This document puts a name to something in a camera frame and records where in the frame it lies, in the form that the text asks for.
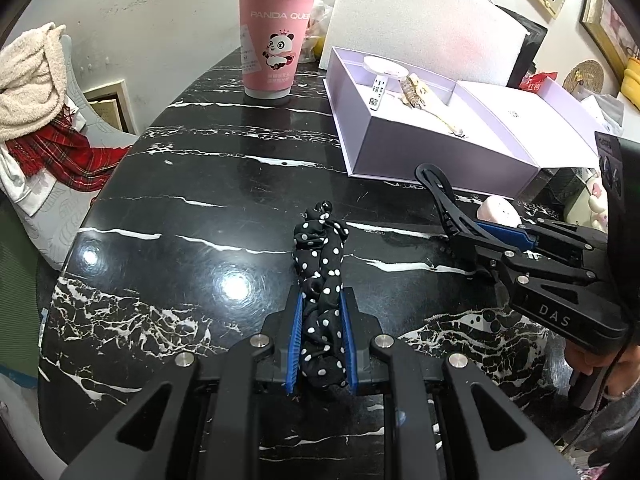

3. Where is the cream fleece cloth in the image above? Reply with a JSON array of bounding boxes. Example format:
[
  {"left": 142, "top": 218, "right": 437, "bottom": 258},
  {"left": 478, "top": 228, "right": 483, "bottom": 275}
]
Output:
[{"left": 0, "top": 22, "right": 68, "bottom": 143}]

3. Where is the black polka dot scrunchie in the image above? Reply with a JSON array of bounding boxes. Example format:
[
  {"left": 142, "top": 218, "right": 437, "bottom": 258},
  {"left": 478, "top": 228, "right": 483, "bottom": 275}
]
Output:
[{"left": 291, "top": 200, "right": 351, "bottom": 390}]

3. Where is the wooden framed board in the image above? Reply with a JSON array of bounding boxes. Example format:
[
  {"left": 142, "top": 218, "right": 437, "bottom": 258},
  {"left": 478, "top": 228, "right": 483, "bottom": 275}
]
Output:
[{"left": 82, "top": 80, "right": 138, "bottom": 136}]

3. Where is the small lavender carton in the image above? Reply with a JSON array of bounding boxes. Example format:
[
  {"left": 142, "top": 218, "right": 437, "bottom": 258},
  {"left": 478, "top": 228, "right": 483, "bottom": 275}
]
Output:
[{"left": 370, "top": 74, "right": 388, "bottom": 111}]

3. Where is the round woven mat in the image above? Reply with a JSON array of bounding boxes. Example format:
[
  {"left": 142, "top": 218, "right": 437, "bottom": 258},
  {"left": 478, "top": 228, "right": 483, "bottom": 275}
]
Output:
[{"left": 562, "top": 60, "right": 608, "bottom": 93}]

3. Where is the pink round case green label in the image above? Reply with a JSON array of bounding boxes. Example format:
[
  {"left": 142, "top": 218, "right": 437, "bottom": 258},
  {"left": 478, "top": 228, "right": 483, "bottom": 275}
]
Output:
[{"left": 475, "top": 195, "right": 522, "bottom": 226}]

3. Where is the cream water bottle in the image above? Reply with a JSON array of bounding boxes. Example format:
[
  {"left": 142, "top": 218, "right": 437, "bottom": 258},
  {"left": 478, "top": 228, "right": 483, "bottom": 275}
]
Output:
[{"left": 587, "top": 170, "right": 616, "bottom": 233}]

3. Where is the white cloth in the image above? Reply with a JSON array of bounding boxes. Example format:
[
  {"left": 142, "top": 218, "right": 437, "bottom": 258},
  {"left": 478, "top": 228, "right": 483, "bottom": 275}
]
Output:
[{"left": 0, "top": 147, "right": 33, "bottom": 206}]

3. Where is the grey foil packet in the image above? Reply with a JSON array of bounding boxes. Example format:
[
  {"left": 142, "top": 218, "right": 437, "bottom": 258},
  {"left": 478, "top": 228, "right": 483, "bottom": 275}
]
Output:
[{"left": 582, "top": 92, "right": 626, "bottom": 136}]

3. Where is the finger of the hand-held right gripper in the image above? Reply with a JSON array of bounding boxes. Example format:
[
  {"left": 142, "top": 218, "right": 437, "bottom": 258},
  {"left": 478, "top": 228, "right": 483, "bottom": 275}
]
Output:
[
  {"left": 475, "top": 217, "right": 608, "bottom": 261},
  {"left": 447, "top": 232, "right": 598, "bottom": 286}
]

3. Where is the white foam sheet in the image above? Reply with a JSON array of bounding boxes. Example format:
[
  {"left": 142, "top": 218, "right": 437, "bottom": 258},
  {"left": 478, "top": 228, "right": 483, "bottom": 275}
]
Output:
[{"left": 325, "top": 0, "right": 531, "bottom": 88}]

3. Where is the pale yellow hair clip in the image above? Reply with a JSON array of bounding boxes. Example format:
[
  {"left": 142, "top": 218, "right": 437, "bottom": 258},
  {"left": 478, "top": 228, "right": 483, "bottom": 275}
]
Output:
[{"left": 425, "top": 95, "right": 468, "bottom": 138}]

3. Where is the plastic bag of cups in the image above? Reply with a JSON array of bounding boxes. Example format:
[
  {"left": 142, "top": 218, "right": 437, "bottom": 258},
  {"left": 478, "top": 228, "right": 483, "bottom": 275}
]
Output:
[{"left": 300, "top": 0, "right": 333, "bottom": 63}]

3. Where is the yellow pot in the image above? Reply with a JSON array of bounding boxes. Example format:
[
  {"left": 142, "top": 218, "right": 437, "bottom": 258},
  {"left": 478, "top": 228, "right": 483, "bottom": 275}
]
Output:
[{"left": 621, "top": 56, "right": 640, "bottom": 111}]

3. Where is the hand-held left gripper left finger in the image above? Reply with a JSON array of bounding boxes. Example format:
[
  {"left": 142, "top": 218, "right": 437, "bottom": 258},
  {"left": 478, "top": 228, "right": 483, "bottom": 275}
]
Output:
[{"left": 59, "top": 287, "right": 306, "bottom": 480}]

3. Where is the black hair claw clip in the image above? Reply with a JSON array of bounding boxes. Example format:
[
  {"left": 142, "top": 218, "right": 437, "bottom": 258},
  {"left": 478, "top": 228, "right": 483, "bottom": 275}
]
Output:
[{"left": 415, "top": 162, "right": 486, "bottom": 246}]

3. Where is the person's right forearm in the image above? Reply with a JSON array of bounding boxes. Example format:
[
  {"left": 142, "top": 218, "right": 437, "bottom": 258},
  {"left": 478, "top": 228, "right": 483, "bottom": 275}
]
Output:
[{"left": 565, "top": 395, "right": 640, "bottom": 480}]

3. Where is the lavender gift box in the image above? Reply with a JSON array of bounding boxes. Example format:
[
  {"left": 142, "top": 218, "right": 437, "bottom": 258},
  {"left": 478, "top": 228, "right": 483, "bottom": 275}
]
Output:
[{"left": 324, "top": 46, "right": 623, "bottom": 198}]

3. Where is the red plaid scarf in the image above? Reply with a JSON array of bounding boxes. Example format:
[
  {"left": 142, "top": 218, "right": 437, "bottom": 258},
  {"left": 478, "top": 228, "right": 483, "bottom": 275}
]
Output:
[{"left": 5, "top": 117, "right": 136, "bottom": 193}]

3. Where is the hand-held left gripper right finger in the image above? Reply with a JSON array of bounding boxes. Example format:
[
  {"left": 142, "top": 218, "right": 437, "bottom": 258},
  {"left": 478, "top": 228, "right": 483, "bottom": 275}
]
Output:
[{"left": 340, "top": 287, "right": 581, "bottom": 480}]

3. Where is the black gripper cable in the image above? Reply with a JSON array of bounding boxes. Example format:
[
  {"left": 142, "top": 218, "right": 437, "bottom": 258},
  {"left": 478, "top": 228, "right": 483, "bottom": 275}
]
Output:
[{"left": 565, "top": 340, "right": 631, "bottom": 456}]

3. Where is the person's right hand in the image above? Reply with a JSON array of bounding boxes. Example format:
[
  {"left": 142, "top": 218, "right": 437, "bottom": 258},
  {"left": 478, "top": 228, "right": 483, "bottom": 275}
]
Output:
[{"left": 567, "top": 335, "right": 640, "bottom": 403}]

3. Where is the gold framed picture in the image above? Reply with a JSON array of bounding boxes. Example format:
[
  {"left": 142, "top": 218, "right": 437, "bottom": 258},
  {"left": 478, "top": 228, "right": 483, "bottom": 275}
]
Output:
[{"left": 580, "top": 0, "right": 640, "bottom": 76}]

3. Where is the pink panda paper cup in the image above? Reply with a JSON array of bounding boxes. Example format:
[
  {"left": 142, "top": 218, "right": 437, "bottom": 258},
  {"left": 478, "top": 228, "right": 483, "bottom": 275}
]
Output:
[{"left": 236, "top": 0, "right": 316, "bottom": 101}]

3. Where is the red paper packet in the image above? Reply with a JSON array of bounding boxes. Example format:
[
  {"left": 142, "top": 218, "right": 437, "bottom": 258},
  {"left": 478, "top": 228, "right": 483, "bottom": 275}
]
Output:
[{"left": 520, "top": 72, "right": 558, "bottom": 93}]

